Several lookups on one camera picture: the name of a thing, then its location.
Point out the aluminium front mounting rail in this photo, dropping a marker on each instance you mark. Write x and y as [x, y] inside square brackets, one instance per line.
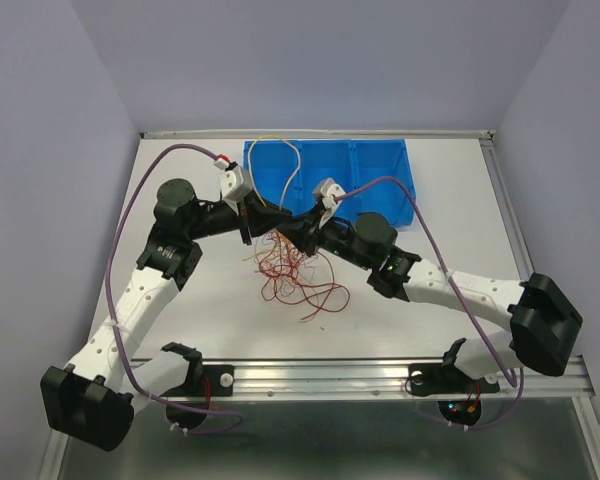
[377, 379]

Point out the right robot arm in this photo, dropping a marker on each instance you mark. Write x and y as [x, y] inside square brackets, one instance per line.
[537, 324]

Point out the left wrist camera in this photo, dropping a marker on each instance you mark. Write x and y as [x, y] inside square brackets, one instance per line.
[235, 181]

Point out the blue three-compartment plastic bin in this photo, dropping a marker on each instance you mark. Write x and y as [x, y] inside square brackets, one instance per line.
[287, 173]

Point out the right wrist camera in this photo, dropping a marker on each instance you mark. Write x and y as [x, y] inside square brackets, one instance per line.
[327, 194]

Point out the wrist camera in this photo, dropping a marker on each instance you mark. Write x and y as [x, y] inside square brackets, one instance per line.
[235, 181]
[327, 194]

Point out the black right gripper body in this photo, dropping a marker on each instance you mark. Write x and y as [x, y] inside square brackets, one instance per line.
[336, 237]

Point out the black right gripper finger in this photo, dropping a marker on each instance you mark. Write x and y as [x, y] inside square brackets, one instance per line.
[299, 234]
[310, 220]

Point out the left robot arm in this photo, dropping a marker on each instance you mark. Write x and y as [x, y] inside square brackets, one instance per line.
[96, 395]

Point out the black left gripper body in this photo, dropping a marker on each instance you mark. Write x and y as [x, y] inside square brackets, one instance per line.
[216, 218]

